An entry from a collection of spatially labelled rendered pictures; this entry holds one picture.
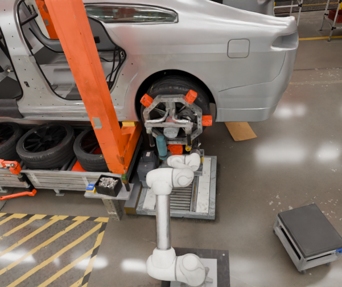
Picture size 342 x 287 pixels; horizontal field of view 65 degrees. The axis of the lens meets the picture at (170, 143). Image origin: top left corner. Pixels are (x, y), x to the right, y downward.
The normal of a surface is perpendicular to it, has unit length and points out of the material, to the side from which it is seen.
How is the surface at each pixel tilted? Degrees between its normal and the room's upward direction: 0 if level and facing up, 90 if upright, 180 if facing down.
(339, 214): 0
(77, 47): 90
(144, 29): 78
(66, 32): 90
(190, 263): 3
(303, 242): 0
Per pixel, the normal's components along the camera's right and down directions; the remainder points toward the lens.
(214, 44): -0.14, 0.67
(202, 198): -0.11, -0.74
